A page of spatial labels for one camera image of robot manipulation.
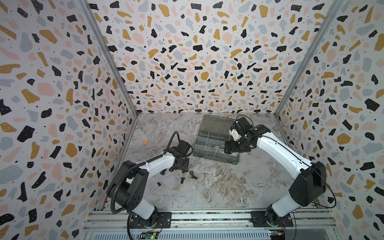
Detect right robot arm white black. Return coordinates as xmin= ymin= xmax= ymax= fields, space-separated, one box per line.
xmin=224 ymin=117 xmax=327 ymax=227

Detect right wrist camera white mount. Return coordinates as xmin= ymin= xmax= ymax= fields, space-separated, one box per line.
xmin=229 ymin=128 xmax=241 ymax=141

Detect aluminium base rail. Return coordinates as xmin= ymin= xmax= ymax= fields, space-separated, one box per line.
xmin=83 ymin=208 xmax=337 ymax=232

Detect grey plastic compartment organizer box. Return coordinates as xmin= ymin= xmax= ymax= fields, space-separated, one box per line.
xmin=193 ymin=115 xmax=240 ymax=165

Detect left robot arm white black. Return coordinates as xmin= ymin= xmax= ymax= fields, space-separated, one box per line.
xmin=107 ymin=140 xmax=192 ymax=227

